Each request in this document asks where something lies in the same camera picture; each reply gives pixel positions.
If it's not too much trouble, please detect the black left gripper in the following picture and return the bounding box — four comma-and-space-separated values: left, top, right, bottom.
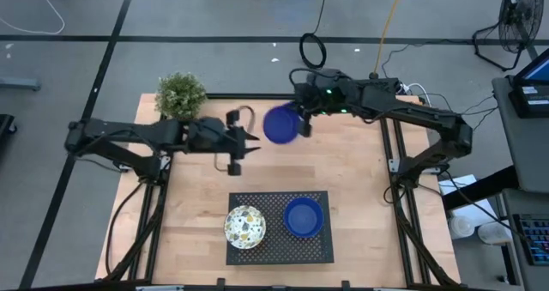
222, 109, 262, 176

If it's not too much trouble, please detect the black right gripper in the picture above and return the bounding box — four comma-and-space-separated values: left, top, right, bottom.
282, 82, 317, 137

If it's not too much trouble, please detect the blue plastic mini bowl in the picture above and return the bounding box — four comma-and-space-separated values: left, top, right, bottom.
262, 103, 301, 145
283, 197, 325, 239

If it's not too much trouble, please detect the yellow leaf-patterned mini bowl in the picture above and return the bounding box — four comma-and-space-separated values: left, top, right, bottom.
223, 204, 268, 251

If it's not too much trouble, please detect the green potted plant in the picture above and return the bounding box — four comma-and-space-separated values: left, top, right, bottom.
154, 71, 208, 121

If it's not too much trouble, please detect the black perforated metal rack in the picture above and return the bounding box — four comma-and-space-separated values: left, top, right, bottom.
225, 190, 335, 266

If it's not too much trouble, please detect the black diagonal bar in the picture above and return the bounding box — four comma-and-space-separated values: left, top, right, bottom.
441, 165, 520, 211

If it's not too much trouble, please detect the clear plastic cup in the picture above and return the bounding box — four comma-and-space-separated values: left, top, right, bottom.
448, 215, 476, 239
477, 221, 512, 246

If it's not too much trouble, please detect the white paper sheet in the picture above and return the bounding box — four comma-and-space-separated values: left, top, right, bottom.
439, 173, 501, 228

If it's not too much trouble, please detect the black laptop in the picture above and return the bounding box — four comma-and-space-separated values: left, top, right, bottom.
508, 46, 549, 119

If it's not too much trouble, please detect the grey floor bar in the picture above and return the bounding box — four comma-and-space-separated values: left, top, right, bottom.
0, 76, 43, 92

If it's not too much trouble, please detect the grey side desk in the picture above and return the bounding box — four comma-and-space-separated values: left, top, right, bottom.
492, 75, 549, 291

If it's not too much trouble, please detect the black floor fan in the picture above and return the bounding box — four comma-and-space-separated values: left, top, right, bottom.
471, 0, 546, 72

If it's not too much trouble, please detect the backlit black keyboard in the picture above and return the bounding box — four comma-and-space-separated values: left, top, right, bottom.
512, 213, 549, 267

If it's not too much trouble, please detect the black aluminium table frame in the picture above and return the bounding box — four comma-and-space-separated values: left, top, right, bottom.
102, 92, 462, 288

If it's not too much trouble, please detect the coiled black cable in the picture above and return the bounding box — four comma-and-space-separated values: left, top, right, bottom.
299, 0, 330, 71

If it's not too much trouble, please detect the white looped cable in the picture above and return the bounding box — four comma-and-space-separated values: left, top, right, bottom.
402, 82, 433, 121

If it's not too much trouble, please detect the yellow cable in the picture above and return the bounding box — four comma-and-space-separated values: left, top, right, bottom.
372, 0, 407, 76

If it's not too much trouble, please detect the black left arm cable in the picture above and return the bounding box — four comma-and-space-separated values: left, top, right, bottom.
105, 181, 145, 279

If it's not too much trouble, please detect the white floor cable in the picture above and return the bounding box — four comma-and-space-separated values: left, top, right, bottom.
0, 0, 66, 37

